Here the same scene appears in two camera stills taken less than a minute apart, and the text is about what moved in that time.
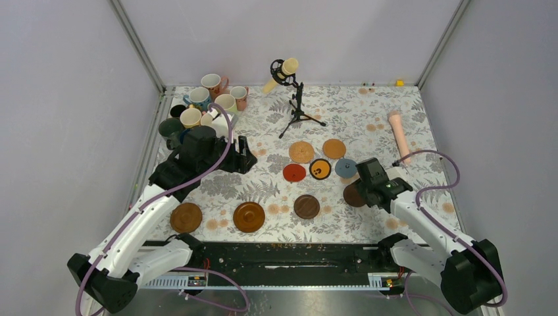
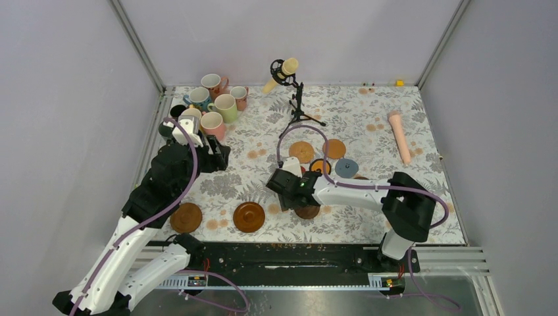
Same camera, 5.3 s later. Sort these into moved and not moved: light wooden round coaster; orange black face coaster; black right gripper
Moved: black right gripper
Not moved: orange black face coaster; light wooden round coaster
